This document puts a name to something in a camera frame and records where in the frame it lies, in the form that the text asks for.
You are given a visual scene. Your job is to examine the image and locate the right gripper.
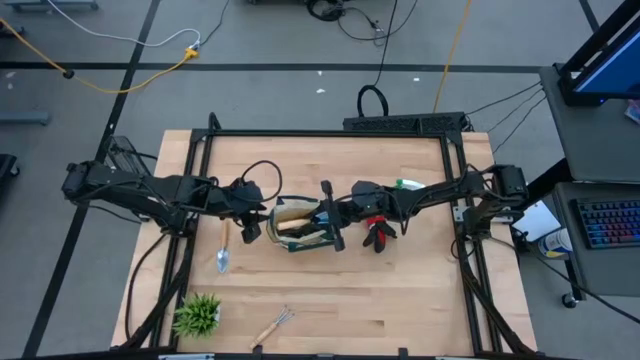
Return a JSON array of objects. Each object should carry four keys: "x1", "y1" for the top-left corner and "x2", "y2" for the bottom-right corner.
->
[{"x1": 321, "y1": 179, "x2": 401, "y2": 253}]

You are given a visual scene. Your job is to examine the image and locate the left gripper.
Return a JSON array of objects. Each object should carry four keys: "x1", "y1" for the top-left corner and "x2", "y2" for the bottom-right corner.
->
[{"x1": 208, "y1": 180, "x2": 266, "y2": 245}]

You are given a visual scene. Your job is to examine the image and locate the pointed trowel wooden handle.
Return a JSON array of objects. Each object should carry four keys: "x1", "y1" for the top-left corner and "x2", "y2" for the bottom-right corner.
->
[{"x1": 216, "y1": 219, "x2": 231, "y2": 275}]

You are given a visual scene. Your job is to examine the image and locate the beige green canvas gardening bag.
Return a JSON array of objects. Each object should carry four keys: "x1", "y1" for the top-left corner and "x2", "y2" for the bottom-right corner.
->
[{"x1": 266, "y1": 193, "x2": 346, "y2": 254}]

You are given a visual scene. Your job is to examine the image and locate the red black gardening gloves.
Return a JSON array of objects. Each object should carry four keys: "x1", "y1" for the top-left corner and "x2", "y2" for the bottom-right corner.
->
[{"x1": 362, "y1": 214, "x2": 400, "y2": 255}]

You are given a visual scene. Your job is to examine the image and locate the green spray bottle white nozzle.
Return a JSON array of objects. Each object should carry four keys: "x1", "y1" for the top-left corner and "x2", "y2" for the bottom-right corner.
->
[{"x1": 392, "y1": 177, "x2": 427, "y2": 192}]

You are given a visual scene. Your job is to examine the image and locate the three-tine cultivator wooden handle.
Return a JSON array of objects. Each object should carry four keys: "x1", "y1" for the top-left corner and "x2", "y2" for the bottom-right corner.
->
[{"x1": 248, "y1": 305, "x2": 296, "y2": 351}]

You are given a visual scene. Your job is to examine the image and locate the green plant in white pot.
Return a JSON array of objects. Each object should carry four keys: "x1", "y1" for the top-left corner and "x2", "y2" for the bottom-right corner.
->
[{"x1": 172, "y1": 293, "x2": 223, "y2": 340}]

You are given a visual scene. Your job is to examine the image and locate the black perforated metal box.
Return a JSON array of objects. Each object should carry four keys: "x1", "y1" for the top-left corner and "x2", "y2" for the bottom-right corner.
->
[{"x1": 342, "y1": 111, "x2": 469, "y2": 134}]

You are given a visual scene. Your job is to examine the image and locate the white paper sheet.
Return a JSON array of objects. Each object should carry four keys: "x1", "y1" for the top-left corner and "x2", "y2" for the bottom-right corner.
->
[{"x1": 513, "y1": 202, "x2": 562, "y2": 244}]

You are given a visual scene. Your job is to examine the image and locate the white blue yellow can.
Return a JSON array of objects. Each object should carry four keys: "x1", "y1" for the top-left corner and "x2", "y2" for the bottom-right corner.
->
[{"x1": 537, "y1": 227, "x2": 574, "y2": 260}]

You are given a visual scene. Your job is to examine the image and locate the black chair base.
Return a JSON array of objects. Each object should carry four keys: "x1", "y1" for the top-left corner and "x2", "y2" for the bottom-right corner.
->
[{"x1": 0, "y1": 153, "x2": 21, "y2": 180}]

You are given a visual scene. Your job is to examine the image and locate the grey metal floor bar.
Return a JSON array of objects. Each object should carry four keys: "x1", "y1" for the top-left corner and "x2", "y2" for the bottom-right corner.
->
[
  {"x1": 0, "y1": 112, "x2": 51, "y2": 126},
  {"x1": 4, "y1": 0, "x2": 99, "y2": 12}
]

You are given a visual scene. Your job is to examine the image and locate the grey side desk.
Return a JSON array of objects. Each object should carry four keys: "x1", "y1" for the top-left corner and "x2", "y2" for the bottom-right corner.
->
[{"x1": 538, "y1": 64, "x2": 640, "y2": 297}]

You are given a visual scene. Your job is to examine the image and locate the backlit computer keyboard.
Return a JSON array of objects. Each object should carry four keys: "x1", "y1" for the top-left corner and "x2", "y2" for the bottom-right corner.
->
[{"x1": 577, "y1": 198, "x2": 640, "y2": 250}]

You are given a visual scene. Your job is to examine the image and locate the black monitor on stand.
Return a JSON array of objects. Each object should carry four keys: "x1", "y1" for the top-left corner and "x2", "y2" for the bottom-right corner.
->
[{"x1": 555, "y1": 0, "x2": 640, "y2": 107}]

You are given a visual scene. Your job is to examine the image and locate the black looped gripper cable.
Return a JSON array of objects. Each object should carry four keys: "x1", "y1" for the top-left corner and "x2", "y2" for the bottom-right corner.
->
[{"x1": 239, "y1": 159, "x2": 284, "y2": 202}]

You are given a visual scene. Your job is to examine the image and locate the black aluminium table frame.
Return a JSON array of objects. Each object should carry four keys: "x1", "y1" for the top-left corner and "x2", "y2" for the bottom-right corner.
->
[{"x1": 109, "y1": 112, "x2": 539, "y2": 360}]

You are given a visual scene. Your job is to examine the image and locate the black coiled floor cable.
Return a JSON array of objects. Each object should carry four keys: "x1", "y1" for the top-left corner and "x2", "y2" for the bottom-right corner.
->
[{"x1": 355, "y1": 0, "x2": 399, "y2": 119}]

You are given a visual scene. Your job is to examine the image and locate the black wire-cage device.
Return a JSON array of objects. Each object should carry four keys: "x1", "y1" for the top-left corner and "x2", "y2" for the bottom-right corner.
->
[{"x1": 103, "y1": 135, "x2": 154, "y2": 176}]

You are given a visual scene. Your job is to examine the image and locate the yellow extension cable with plug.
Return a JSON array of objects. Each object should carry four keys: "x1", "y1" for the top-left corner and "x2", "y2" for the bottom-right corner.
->
[{"x1": 0, "y1": 18, "x2": 199, "y2": 95}]

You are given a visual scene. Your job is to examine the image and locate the black cable bundle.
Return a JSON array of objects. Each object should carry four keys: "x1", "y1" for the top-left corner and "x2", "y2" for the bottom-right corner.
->
[{"x1": 304, "y1": 0, "x2": 396, "y2": 46}]

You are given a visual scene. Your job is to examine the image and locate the yellow hanging cable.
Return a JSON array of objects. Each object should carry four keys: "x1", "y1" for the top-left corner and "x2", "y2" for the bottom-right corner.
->
[{"x1": 432, "y1": 0, "x2": 474, "y2": 114}]

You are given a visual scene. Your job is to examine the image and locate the thin black cable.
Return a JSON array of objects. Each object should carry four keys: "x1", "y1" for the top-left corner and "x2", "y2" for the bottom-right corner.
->
[
  {"x1": 465, "y1": 81, "x2": 543, "y2": 117},
  {"x1": 486, "y1": 88, "x2": 545, "y2": 135},
  {"x1": 491, "y1": 94, "x2": 548, "y2": 155}
]

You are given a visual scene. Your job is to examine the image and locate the white floor cable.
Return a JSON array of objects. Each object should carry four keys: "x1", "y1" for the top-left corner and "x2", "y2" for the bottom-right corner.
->
[{"x1": 47, "y1": 0, "x2": 202, "y2": 50}]

